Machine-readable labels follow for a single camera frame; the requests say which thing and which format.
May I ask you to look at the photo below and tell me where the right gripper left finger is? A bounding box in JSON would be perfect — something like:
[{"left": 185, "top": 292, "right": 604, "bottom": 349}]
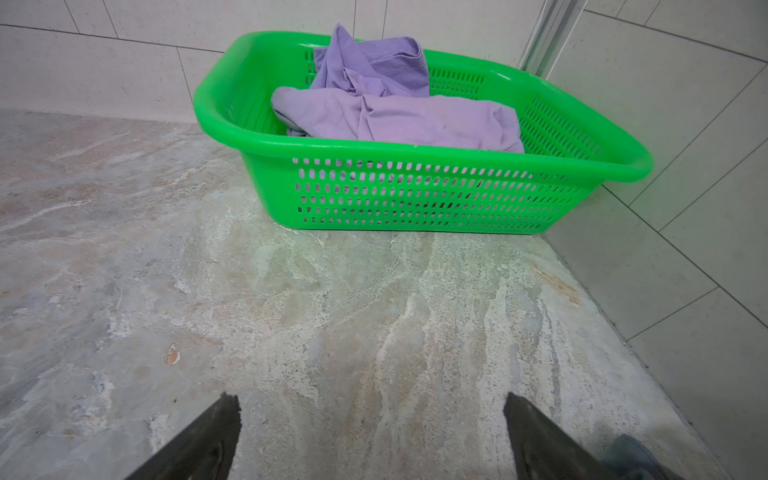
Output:
[{"left": 126, "top": 392, "right": 242, "bottom": 480}]

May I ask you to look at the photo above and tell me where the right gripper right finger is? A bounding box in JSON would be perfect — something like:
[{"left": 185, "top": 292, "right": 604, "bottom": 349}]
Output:
[{"left": 503, "top": 392, "right": 617, "bottom": 480}]

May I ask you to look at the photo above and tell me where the green plastic basket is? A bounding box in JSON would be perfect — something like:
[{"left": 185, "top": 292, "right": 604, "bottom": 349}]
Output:
[{"left": 193, "top": 31, "right": 653, "bottom": 234}]

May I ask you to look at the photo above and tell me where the purple t-shirt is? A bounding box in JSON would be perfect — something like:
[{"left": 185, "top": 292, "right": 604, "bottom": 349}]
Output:
[{"left": 271, "top": 25, "right": 524, "bottom": 153}]

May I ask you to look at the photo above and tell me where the right corner metal post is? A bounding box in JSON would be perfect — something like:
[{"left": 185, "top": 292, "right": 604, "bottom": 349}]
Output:
[{"left": 519, "top": 0, "right": 587, "bottom": 79}]

